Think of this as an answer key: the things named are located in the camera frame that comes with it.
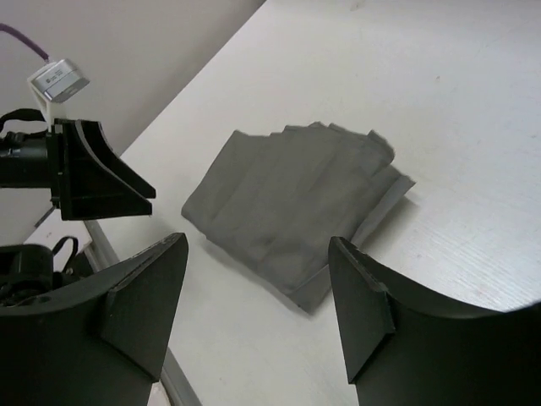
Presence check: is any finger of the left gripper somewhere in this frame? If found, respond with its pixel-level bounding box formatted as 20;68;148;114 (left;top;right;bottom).
70;119;156;199
60;126;152;220

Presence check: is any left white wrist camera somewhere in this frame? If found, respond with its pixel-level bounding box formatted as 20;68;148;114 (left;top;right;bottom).
27;58;90;128

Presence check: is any grey pleated skirt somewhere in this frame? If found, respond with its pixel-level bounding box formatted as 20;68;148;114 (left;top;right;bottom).
182;122;413;313

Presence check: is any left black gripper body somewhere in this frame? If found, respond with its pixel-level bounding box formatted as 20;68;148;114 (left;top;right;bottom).
1;123;63;210

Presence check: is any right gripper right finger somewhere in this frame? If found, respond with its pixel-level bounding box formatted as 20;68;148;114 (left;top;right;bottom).
328;237;540;405

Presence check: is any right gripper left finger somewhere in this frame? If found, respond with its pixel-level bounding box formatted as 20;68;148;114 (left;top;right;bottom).
0;231;189;406

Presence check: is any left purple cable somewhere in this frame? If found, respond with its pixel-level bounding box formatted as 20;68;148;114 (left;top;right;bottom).
0;23;54;64

